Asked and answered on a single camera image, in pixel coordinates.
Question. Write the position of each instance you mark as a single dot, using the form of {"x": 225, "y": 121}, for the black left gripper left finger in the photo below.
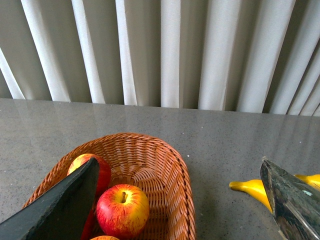
{"x": 58, "y": 214}

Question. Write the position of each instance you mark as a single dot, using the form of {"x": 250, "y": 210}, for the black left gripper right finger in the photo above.
{"x": 295, "y": 205}

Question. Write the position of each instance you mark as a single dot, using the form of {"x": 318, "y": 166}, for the banana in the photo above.
{"x": 254, "y": 188}
{"x": 312, "y": 180}

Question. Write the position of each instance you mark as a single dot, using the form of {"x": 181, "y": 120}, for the red yellow apple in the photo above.
{"x": 122, "y": 211}

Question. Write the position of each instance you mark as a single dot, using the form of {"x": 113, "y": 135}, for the bottom apple in basket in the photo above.
{"x": 105, "y": 237}

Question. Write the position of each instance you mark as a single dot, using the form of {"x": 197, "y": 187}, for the apple in basket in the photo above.
{"x": 104, "y": 176}
{"x": 105, "y": 237}

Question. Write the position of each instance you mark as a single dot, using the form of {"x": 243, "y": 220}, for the rear apple in basket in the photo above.
{"x": 104, "y": 176}

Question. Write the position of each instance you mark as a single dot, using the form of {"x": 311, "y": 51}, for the left wicker basket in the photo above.
{"x": 150, "y": 164}

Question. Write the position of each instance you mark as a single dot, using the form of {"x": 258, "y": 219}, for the white pleated curtain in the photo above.
{"x": 255, "y": 56}

